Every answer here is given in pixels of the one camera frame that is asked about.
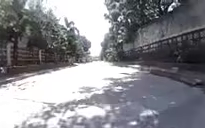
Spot dirt verge strip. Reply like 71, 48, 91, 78
0, 63, 78, 88

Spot dark metal railing fence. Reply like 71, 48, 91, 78
120, 25, 205, 65

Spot grey asphalt road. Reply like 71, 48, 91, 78
0, 60, 205, 128

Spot slatted fence with posts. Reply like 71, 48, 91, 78
0, 39, 74, 75

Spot trees over wall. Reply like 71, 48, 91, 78
99, 0, 182, 62

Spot grey concrete wall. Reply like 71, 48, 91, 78
122, 0, 205, 52

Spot concrete kerb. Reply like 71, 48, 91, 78
129, 63, 204, 87

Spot row of trees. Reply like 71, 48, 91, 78
0, 0, 92, 66

